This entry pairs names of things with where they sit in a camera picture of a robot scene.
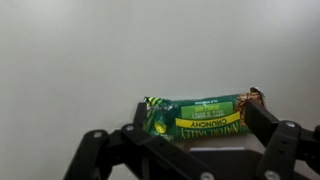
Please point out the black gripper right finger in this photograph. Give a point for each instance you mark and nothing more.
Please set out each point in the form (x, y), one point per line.
(280, 146)

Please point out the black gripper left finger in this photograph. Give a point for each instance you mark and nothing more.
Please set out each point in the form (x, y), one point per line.
(146, 156)

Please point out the green granola bar packet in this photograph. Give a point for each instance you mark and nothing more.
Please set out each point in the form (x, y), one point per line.
(206, 120)

